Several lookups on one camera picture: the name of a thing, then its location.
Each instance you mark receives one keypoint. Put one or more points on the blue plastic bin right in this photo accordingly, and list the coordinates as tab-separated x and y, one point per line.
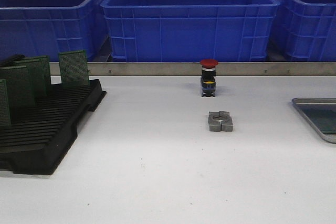
304	30

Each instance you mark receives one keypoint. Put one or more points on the red emergency stop button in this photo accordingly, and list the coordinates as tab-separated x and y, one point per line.
207	79

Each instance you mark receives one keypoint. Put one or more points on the blue plastic bin left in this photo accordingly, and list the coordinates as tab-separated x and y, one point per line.
48	27

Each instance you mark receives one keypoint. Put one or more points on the green perforated board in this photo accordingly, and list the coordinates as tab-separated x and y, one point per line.
73	68
45	59
5	111
19	86
323	117

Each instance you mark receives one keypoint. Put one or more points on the green perforated board mid left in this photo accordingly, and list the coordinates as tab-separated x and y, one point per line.
38	75

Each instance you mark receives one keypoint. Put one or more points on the grey metal clamp block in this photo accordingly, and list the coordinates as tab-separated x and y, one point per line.
220	121

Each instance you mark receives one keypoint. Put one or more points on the black slotted board rack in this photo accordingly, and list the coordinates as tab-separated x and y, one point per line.
41	136

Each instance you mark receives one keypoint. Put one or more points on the blue plastic bin centre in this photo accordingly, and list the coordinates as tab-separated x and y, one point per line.
189	30

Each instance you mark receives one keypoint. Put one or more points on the blue plastic bin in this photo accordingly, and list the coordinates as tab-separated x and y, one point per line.
48	27
189	30
304	30

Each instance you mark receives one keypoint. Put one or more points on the silver metal tray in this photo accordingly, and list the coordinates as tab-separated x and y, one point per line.
300	103

